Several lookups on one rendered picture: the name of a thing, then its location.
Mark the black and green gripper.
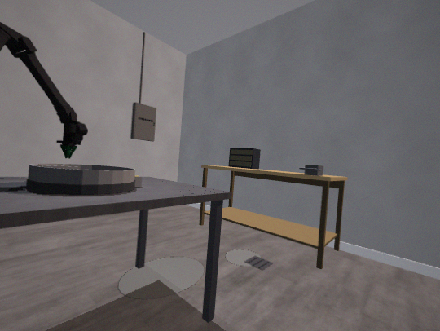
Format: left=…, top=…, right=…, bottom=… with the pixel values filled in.
left=56, top=140, right=81, bottom=158

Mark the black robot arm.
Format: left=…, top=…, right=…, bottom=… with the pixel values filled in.
left=0, top=22, right=88, bottom=143

